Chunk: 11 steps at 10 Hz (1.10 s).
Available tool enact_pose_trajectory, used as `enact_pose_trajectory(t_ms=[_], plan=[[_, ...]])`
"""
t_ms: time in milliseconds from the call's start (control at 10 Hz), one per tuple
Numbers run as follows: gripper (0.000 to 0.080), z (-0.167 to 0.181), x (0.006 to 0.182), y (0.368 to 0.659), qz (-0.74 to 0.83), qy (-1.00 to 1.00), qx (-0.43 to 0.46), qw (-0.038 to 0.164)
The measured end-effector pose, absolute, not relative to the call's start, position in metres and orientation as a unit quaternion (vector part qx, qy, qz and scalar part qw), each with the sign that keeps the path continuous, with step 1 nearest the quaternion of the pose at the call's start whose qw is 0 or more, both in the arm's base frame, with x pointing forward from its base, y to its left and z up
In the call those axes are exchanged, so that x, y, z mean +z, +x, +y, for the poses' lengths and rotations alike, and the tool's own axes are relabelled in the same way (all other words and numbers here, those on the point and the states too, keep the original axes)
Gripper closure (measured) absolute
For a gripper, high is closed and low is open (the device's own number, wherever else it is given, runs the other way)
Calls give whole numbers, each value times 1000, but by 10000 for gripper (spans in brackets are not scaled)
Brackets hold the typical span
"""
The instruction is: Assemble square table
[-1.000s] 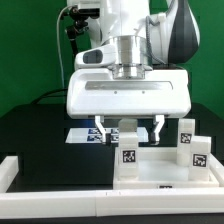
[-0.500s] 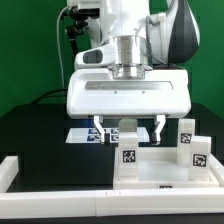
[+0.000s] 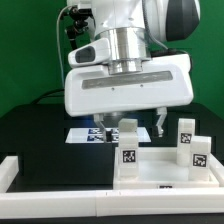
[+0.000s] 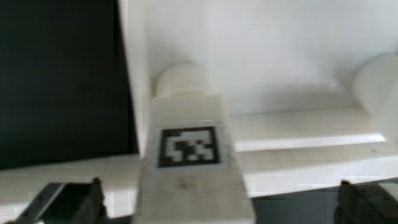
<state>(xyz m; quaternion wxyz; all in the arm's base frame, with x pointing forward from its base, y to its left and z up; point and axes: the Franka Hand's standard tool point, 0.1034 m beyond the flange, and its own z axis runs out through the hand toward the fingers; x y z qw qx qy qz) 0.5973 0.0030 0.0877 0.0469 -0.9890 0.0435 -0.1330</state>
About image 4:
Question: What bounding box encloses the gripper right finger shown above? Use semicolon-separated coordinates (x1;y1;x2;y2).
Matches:
335;179;398;224

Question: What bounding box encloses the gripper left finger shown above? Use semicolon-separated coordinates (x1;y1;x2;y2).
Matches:
17;178;107;224

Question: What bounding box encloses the white table leg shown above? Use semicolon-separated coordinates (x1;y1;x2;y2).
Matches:
354;54;398;143
132;63;256;224

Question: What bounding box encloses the white square table top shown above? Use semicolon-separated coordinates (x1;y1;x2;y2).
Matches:
120;0;398;151

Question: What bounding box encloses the white fence front wall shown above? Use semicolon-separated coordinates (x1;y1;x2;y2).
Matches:
0;143;398;223

